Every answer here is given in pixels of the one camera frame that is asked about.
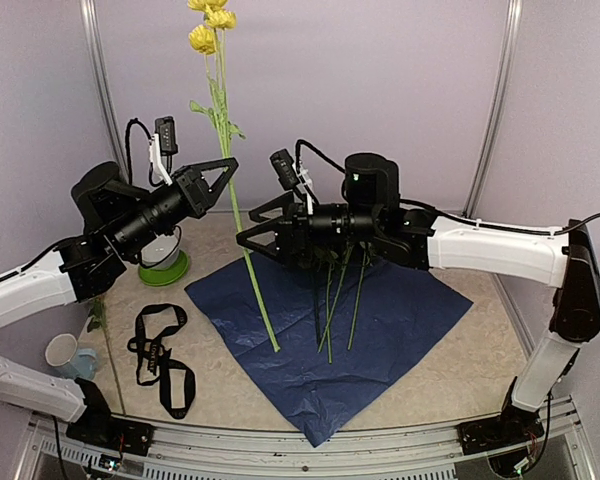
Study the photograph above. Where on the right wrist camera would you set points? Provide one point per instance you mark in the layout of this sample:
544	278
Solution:
284	166

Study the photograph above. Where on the aluminium corner post left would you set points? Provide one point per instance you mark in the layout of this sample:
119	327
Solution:
89	17

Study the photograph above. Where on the aluminium front frame rail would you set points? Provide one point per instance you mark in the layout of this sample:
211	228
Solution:
431	451

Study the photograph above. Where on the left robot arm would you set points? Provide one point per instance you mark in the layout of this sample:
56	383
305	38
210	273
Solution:
119	221

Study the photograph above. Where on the pale pink fake flower stem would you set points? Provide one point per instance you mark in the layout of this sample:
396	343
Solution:
365	262

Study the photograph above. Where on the aluminium corner post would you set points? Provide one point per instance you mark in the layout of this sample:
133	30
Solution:
89	17
497	106

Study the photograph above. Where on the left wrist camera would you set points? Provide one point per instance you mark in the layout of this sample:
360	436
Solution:
162	148

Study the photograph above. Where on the white ceramic bowl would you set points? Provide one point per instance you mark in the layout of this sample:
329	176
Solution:
161	253

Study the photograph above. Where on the green plastic plate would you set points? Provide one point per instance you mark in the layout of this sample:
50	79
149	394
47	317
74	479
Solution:
164	277

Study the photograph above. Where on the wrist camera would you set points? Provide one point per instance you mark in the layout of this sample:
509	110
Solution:
162	148
284	166

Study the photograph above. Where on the black printed ribbon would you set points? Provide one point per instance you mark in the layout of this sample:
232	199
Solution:
154	361

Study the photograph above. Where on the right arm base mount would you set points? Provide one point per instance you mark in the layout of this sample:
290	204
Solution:
497	432

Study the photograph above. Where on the blue fake flower bunch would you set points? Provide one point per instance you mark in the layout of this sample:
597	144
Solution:
321	256

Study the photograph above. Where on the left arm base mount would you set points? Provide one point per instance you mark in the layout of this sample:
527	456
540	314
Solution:
112	433

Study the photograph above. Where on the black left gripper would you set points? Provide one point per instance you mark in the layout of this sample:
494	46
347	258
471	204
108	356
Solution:
197	195

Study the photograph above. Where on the aluminium corner post right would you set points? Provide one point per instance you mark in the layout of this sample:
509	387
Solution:
497	106

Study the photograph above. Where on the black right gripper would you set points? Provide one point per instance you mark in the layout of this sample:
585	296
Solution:
291	230

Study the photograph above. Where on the blue wrapping paper sheet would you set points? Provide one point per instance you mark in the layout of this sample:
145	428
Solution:
403	314

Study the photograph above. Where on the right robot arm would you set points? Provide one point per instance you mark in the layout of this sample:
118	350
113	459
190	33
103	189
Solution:
412	234

